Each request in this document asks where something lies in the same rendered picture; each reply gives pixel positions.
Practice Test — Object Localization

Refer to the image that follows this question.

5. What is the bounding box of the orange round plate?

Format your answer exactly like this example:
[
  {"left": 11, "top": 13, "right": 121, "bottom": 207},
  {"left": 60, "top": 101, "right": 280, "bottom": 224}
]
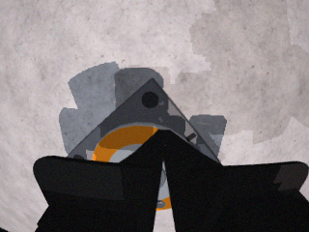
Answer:
[{"left": 93, "top": 123, "right": 172, "bottom": 210}]

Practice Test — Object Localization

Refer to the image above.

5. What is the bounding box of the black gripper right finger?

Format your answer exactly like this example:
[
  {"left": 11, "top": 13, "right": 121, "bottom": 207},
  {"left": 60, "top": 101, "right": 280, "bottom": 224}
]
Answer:
[{"left": 163, "top": 130, "right": 309, "bottom": 232}]

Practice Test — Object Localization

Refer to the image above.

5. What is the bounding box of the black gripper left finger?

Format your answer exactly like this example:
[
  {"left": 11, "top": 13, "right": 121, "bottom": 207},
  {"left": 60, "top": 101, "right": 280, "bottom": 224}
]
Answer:
[{"left": 34, "top": 130, "right": 165, "bottom": 232}]

